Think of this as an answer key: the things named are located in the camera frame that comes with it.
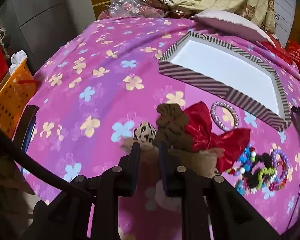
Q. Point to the leopard print scrunchie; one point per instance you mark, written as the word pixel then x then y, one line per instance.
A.
pixel 143 132

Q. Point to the red satin bow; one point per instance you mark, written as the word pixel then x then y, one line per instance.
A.
pixel 197 120

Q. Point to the grey refrigerator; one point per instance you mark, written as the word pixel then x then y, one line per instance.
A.
pixel 47 12

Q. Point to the white tissue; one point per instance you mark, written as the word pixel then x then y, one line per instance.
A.
pixel 18 57

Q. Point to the clear plastic bag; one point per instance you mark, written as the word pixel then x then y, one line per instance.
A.
pixel 130 6

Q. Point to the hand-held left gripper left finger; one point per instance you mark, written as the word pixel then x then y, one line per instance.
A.
pixel 136 155

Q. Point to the beige furry scrunchie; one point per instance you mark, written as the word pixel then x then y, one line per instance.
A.
pixel 200 160

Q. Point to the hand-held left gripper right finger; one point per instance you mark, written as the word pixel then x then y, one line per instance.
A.
pixel 163 160

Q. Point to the orange plastic basket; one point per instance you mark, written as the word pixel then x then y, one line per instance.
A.
pixel 12 90

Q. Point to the white pillow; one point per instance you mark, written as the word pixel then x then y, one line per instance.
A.
pixel 227 22

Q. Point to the dark blue-edged object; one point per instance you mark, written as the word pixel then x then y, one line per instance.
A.
pixel 27 127

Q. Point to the pink floral bed sheet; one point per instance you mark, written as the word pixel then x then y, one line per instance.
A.
pixel 90 67

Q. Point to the striped cardboard box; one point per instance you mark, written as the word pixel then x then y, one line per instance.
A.
pixel 227 65

